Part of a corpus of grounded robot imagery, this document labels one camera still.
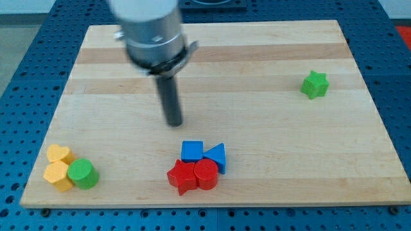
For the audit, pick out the blue cube block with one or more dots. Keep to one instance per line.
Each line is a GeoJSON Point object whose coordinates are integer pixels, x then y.
{"type": "Point", "coordinates": [192, 151]}

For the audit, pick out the red cylinder block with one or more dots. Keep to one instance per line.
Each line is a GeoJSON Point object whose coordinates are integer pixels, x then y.
{"type": "Point", "coordinates": [206, 172]}

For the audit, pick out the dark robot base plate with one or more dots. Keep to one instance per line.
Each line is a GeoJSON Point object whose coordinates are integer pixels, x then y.
{"type": "Point", "coordinates": [212, 4]}

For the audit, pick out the red star block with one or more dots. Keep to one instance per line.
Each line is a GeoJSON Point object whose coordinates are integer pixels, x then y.
{"type": "Point", "coordinates": [182, 176]}

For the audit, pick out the green cylinder block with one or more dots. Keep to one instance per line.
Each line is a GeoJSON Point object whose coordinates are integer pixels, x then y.
{"type": "Point", "coordinates": [83, 173]}

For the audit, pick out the yellow heart block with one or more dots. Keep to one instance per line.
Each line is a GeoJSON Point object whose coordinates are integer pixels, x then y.
{"type": "Point", "coordinates": [56, 153]}

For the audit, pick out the green star block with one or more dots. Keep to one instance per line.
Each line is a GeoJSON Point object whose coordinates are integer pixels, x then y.
{"type": "Point", "coordinates": [315, 85]}

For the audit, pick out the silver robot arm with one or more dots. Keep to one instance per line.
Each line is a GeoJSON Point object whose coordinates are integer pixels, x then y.
{"type": "Point", "coordinates": [154, 41]}

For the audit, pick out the wooden board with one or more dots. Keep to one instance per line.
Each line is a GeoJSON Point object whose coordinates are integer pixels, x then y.
{"type": "Point", "coordinates": [242, 87]}

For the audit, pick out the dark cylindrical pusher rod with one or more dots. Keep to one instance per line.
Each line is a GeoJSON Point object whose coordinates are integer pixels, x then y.
{"type": "Point", "coordinates": [169, 97]}

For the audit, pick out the blue triangle block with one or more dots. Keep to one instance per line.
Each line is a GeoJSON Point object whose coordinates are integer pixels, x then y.
{"type": "Point", "coordinates": [217, 154]}

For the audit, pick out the yellow hexagon block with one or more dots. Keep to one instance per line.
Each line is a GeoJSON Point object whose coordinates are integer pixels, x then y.
{"type": "Point", "coordinates": [56, 174]}

